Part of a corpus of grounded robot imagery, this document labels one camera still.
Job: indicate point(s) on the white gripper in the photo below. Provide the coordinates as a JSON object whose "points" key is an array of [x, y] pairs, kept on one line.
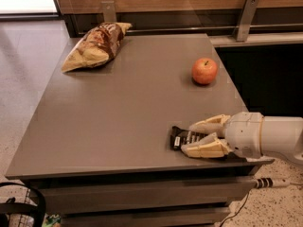
{"points": [[243, 133]]}

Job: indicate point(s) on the black rxbar chocolate wrapper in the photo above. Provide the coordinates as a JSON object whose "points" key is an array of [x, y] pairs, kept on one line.
{"points": [[179, 137]]}

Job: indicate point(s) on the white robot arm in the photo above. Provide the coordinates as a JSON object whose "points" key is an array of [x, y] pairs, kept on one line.
{"points": [[281, 137]]}

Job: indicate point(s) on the brown chip bag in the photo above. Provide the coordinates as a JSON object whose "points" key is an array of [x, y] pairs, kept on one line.
{"points": [[98, 46]]}

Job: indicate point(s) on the red apple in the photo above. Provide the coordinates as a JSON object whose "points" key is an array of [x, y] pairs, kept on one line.
{"points": [[204, 71]]}

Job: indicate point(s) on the grey drawer cabinet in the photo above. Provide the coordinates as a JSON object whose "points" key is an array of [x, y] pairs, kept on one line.
{"points": [[98, 148]]}

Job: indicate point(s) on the black white striped cable plug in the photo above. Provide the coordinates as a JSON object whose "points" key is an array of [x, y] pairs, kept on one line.
{"points": [[274, 183]]}

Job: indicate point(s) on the right metal bracket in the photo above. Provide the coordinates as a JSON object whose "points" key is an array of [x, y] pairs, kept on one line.
{"points": [[242, 29]]}

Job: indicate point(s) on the metal bracket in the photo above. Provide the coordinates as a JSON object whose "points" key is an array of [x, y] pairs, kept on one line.
{"points": [[242, 29], [109, 10]]}

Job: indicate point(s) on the left metal bracket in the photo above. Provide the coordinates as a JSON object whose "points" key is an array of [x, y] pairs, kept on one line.
{"points": [[109, 10]]}

